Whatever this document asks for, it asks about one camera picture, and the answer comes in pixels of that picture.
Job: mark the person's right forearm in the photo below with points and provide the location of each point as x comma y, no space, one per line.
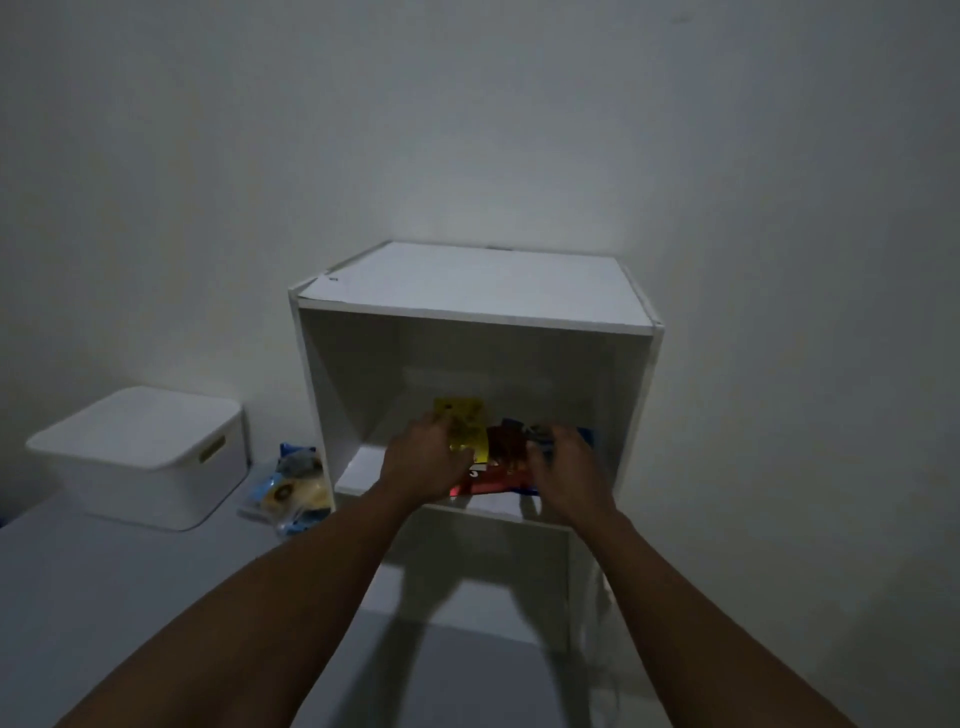
697,637

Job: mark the white shelf unit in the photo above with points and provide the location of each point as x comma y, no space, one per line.
480,285

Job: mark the white plastic storage bin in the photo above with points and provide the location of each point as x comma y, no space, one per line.
142,442

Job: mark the person's right hand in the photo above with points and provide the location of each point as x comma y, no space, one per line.
570,480

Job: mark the yellow snack box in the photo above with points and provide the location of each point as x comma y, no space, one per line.
465,420

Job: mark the pile of candies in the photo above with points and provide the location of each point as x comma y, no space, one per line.
289,461

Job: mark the person's left forearm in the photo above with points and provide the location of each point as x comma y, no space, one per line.
262,622

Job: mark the person's left hand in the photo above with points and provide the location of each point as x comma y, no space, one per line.
424,469

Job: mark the red chocolate packet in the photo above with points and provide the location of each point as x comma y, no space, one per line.
502,465

